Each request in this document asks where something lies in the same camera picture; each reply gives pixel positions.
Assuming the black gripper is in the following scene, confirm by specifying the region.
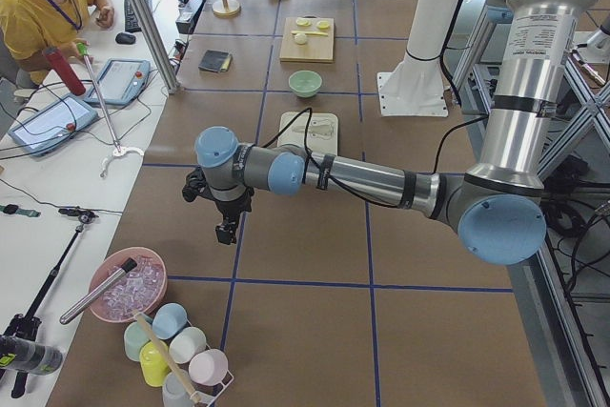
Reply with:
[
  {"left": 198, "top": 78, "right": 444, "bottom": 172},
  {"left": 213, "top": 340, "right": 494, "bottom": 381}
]
[{"left": 182, "top": 166, "right": 254, "bottom": 245}]

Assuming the white steamed bun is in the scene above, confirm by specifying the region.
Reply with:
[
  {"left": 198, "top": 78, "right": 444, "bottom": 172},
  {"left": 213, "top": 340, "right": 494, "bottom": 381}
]
[{"left": 294, "top": 32, "right": 308, "bottom": 45}]

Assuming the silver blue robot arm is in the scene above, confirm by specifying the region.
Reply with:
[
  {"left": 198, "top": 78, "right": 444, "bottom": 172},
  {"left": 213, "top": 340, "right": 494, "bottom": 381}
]
[{"left": 182, "top": 0, "right": 597, "bottom": 265}]

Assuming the pink bowl with ice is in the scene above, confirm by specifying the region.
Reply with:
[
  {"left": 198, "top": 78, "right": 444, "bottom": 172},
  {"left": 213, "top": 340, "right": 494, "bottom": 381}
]
[{"left": 90, "top": 247, "right": 168, "bottom": 323}]

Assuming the green ceramic bowl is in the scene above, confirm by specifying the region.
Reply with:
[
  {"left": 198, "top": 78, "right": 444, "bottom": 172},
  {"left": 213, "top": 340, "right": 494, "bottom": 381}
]
[{"left": 288, "top": 70, "right": 322, "bottom": 98}]

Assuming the metal ice scoop stick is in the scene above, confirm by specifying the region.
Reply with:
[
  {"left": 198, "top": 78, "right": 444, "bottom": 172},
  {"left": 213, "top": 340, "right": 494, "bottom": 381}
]
[{"left": 59, "top": 257, "right": 137, "bottom": 325}]

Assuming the blue cup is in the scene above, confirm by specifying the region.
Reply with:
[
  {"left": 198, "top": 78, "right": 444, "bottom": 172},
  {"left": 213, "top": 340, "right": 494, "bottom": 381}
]
[{"left": 152, "top": 303, "right": 188, "bottom": 340}]

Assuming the white cup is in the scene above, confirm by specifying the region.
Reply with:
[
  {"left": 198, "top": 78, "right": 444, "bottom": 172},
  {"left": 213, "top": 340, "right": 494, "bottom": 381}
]
[{"left": 169, "top": 326, "right": 207, "bottom": 364}]

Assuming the wooden stick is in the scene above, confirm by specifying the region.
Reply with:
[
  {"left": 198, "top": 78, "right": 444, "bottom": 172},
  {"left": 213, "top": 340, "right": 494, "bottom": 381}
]
[{"left": 132, "top": 311, "right": 203, "bottom": 405}]

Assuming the pink cup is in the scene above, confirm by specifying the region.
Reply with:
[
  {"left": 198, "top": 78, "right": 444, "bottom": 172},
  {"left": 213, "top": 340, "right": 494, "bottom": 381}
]
[{"left": 189, "top": 349, "right": 229, "bottom": 386}]

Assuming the white bear tray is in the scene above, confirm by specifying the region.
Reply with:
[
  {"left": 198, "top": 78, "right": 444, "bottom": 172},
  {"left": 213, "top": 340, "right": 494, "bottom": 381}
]
[{"left": 277, "top": 112, "right": 339, "bottom": 155}]

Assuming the green cup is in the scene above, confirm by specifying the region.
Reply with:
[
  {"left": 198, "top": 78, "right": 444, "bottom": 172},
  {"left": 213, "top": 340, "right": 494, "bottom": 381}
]
[{"left": 123, "top": 321, "right": 150, "bottom": 362}]

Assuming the yellow cup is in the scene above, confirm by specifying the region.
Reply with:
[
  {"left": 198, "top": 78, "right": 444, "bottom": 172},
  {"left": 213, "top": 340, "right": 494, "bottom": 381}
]
[{"left": 139, "top": 341, "right": 171, "bottom": 388}]

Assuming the grey cup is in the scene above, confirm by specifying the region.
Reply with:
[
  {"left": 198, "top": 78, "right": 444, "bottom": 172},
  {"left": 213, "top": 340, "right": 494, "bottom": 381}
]
[{"left": 162, "top": 372, "right": 194, "bottom": 407}]

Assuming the dark sponge cloth pad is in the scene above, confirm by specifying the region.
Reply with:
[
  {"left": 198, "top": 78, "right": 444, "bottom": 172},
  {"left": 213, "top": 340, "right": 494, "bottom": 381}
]
[{"left": 198, "top": 50, "right": 233, "bottom": 73}]

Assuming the far teach pendant tablet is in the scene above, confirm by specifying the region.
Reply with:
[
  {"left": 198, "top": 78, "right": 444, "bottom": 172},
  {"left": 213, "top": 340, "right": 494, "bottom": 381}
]
[{"left": 91, "top": 58, "right": 151, "bottom": 107}]

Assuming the teach pendant tablet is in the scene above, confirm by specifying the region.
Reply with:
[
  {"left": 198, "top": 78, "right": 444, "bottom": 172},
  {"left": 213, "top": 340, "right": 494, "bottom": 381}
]
[
  {"left": 9, "top": 95, "right": 98, "bottom": 156},
  {"left": 91, "top": 58, "right": 151, "bottom": 107}
]

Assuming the wooden cutting board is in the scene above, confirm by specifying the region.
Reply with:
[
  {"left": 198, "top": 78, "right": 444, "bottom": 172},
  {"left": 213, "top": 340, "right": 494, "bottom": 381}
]
[{"left": 279, "top": 16, "right": 335, "bottom": 63}]

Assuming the near teach pendant tablet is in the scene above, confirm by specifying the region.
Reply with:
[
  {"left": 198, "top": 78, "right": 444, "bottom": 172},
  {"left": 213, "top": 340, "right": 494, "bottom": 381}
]
[{"left": 9, "top": 95, "right": 98, "bottom": 156}]

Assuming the yellow plastic knife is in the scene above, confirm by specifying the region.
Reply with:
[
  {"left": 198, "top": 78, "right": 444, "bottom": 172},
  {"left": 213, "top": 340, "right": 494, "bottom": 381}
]
[{"left": 291, "top": 30, "right": 329, "bottom": 37}]

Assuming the green wrist watch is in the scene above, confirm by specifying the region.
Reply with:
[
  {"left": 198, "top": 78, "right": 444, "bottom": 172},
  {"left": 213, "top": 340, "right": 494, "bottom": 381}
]
[{"left": 0, "top": 204, "right": 41, "bottom": 217}]

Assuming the black computer mouse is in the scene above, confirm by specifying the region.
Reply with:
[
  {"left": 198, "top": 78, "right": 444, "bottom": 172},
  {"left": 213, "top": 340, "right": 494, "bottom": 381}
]
[{"left": 115, "top": 31, "right": 136, "bottom": 45}]

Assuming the black selfie stick tripod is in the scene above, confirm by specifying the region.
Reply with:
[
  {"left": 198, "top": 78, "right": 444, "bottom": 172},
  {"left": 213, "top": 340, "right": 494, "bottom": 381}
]
[{"left": 1, "top": 207, "right": 98, "bottom": 398}]

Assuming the lemon slice left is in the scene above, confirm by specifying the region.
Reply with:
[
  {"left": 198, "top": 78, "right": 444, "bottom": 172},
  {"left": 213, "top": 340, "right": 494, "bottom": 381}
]
[{"left": 295, "top": 17, "right": 311, "bottom": 27}]

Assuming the lemon slice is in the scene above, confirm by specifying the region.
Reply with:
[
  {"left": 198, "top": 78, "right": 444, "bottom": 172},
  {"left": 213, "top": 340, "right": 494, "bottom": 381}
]
[
  {"left": 295, "top": 17, "right": 311, "bottom": 27},
  {"left": 315, "top": 20, "right": 331, "bottom": 31}
]

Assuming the red bottle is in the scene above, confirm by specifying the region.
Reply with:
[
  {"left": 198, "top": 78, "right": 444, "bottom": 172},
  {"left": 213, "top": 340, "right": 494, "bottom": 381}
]
[{"left": 43, "top": 47, "right": 86, "bottom": 96}]

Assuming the wooden mug tree stand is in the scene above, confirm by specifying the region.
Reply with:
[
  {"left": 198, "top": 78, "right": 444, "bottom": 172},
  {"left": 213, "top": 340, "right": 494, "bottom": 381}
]
[{"left": 212, "top": 0, "right": 241, "bottom": 18}]

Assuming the black keyboard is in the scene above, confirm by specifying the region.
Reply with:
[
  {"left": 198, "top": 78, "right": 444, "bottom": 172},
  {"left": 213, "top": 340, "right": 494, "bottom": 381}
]
[{"left": 123, "top": 0, "right": 153, "bottom": 33}]

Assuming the lemon slice right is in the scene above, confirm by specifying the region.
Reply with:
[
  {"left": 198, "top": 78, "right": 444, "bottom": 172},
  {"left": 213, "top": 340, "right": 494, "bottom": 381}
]
[{"left": 315, "top": 20, "right": 331, "bottom": 31}]

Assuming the metal grabber stick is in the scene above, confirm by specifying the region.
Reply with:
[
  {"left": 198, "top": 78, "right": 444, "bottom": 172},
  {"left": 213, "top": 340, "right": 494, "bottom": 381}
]
[{"left": 76, "top": 43, "right": 144, "bottom": 178}]

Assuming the person in yellow shirt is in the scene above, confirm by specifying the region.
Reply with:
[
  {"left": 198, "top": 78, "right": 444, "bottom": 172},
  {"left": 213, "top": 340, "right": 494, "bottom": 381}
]
[{"left": 1, "top": 0, "right": 115, "bottom": 88}]

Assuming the white wire cup rack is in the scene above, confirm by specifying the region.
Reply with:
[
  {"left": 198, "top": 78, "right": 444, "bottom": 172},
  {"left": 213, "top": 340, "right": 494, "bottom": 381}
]
[{"left": 124, "top": 314, "right": 236, "bottom": 403}]

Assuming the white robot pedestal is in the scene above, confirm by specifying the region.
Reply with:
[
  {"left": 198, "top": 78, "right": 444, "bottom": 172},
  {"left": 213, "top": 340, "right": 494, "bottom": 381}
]
[{"left": 377, "top": 0, "right": 459, "bottom": 117}]

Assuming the aluminium frame post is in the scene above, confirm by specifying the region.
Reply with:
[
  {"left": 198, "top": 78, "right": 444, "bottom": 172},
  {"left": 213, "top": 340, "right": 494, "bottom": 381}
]
[{"left": 130, "top": 0, "right": 179, "bottom": 94}]

